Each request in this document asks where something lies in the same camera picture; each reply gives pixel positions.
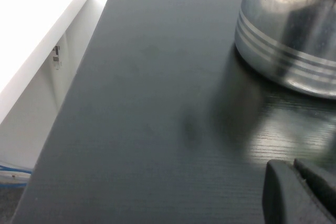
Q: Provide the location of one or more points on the wall socket plate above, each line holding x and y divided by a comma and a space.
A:
56, 57

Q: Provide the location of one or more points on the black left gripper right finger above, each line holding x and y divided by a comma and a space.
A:
320, 182

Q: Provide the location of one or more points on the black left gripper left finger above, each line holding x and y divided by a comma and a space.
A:
286, 200

